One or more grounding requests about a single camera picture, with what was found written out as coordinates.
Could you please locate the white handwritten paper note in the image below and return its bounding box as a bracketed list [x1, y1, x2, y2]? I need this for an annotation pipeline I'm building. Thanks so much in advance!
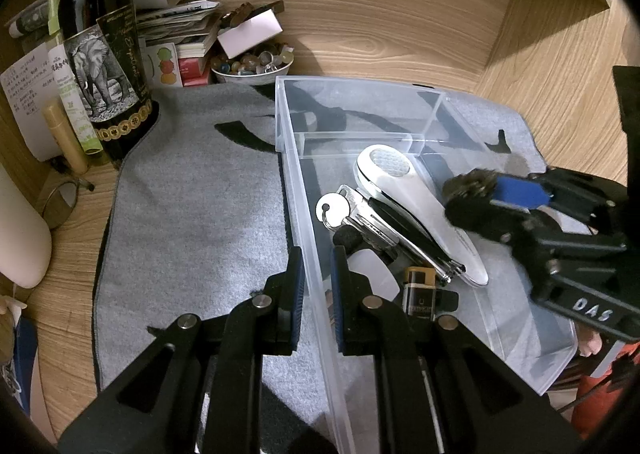
[0, 41, 66, 162]

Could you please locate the white handheld massager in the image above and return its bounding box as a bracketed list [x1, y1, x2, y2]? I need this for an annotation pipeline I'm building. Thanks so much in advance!
[354, 144, 490, 288]

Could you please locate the white bowl of beads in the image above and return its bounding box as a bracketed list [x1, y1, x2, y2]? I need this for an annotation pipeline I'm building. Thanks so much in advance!
[210, 41, 296, 87]

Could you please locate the dark fuzzy object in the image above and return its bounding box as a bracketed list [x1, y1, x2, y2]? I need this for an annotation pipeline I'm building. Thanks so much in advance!
[441, 169, 501, 203]

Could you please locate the white cylinder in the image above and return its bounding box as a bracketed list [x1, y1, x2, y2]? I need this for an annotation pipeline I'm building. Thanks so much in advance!
[0, 164, 53, 290]

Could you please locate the red box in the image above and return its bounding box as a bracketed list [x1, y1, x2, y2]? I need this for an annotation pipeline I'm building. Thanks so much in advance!
[177, 54, 213, 87]

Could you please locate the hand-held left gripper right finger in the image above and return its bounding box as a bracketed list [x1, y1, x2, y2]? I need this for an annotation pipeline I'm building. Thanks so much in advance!
[330, 245, 582, 454]

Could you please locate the pile of papers and booklets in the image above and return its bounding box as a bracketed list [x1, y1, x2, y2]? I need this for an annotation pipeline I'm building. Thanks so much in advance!
[131, 0, 222, 60]

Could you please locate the orange garment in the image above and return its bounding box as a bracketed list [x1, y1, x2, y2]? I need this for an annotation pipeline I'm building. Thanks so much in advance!
[570, 339, 640, 442]

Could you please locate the clear plastic storage box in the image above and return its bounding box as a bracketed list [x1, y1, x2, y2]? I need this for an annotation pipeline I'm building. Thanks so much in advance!
[275, 75, 579, 454]

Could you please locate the dark wine bottle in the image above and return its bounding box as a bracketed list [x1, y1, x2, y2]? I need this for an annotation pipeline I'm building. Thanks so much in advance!
[57, 0, 161, 170]

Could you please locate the white folded card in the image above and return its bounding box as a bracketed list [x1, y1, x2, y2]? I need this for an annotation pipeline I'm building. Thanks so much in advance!
[216, 9, 284, 57]

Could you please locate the black battery with gold top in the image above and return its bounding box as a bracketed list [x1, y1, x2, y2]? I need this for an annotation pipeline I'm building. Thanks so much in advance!
[403, 266, 438, 321]

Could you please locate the silver key multi-tool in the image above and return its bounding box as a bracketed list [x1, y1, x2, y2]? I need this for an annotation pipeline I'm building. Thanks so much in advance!
[337, 184, 466, 283]

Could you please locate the beige lip balm tube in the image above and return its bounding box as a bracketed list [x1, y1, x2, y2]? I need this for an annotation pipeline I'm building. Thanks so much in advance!
[42, 103, 91, 176]

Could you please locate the small black object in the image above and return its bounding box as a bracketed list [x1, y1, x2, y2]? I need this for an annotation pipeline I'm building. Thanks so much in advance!
[437, 290, 460, 316]

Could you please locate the rolled printed paper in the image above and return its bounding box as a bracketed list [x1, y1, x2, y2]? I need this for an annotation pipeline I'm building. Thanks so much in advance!
[5, 0, 66, 40]

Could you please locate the small white plastic block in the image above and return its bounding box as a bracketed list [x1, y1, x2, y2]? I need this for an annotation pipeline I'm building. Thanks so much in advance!
[347, 251, 401, 301]

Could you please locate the green and white tube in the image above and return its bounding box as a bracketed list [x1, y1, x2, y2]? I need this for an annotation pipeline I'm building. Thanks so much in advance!
[47, 43, 104, 156]

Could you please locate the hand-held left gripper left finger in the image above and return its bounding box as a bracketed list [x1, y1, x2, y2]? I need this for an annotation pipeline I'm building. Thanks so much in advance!
[57, 246, 304, 454]

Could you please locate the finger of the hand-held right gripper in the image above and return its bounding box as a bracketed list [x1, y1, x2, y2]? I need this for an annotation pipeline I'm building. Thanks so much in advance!
[492, 166, 629, 231]
[445, 195, 627, 261]

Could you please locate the grey mat with black print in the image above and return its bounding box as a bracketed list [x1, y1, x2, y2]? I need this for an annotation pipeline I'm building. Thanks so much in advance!
[92, 83, 547, 454]

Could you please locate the blue cloth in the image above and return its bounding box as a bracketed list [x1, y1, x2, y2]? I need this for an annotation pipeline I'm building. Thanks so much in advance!
[9, 316, 41, 410]

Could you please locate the fruit print card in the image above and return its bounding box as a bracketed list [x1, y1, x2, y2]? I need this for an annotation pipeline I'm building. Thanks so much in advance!
[145, 41, 182, 87]

